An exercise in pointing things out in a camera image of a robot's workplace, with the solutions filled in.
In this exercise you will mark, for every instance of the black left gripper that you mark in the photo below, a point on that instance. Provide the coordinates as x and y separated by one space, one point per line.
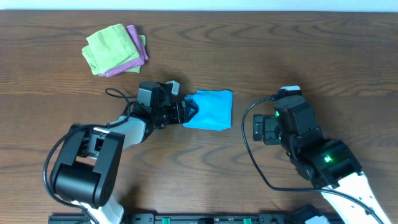
175 107

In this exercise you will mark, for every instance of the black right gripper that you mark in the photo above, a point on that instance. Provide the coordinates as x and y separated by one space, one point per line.
268 122

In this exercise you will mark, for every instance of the blue microfiber cloth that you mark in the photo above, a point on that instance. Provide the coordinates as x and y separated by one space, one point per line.
214 110

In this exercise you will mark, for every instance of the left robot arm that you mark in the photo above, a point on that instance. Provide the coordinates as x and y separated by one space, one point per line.
80 170

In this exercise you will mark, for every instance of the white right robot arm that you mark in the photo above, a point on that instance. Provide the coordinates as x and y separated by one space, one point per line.
328 164

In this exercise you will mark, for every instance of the pink folded cloth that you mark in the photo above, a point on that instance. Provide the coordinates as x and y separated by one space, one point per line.
136 60

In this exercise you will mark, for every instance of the green folded cloth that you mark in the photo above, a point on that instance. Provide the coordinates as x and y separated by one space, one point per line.
108 48

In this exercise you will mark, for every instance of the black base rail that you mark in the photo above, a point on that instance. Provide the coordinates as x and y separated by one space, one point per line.
266 218

